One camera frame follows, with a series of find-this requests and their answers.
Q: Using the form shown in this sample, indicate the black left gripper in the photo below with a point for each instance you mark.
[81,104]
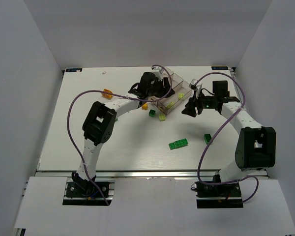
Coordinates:
[162,87]

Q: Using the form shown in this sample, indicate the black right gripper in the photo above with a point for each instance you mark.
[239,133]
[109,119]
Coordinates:
[196,104]

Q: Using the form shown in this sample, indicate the lime lego brick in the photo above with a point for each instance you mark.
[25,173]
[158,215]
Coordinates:
[162,117]
[180,95]
[170,105]

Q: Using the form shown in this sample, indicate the orange lego brick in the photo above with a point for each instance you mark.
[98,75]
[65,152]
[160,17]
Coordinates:
[107,94]

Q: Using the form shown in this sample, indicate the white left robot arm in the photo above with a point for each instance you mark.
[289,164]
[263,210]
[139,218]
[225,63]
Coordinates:
[99,123]

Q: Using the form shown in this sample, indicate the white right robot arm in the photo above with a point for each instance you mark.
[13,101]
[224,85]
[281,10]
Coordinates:
[256,145]

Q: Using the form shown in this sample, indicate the clear three-compartment container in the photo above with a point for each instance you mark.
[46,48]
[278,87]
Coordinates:
[179,85]

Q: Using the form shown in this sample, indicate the small yellow lego brick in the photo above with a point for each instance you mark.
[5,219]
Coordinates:
[145,106]

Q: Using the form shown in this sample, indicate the small green lego brick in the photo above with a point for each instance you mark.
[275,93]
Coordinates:
[152,113]

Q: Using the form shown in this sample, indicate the green lego brick right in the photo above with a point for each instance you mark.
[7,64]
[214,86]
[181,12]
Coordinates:
[207,138]

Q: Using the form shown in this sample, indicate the long green lego plate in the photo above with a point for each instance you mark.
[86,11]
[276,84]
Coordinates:
[178,144]

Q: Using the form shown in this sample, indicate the blue label left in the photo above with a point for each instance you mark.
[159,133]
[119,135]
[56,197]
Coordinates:
[73,70]

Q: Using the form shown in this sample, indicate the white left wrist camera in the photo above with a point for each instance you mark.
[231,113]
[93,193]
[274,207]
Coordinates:
[157,71]

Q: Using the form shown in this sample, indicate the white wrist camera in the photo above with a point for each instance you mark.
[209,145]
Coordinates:
[157,71]
[196,86]

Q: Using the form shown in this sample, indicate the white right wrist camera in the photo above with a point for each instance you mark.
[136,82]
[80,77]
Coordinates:
[196,86]

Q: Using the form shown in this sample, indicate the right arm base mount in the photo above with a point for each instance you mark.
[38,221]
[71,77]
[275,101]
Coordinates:
[217,196]

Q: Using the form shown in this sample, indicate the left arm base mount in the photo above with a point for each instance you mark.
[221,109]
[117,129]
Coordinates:
[76,196]

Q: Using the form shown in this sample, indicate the aluminium rail front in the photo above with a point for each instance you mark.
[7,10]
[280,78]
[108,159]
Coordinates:
[118,174]

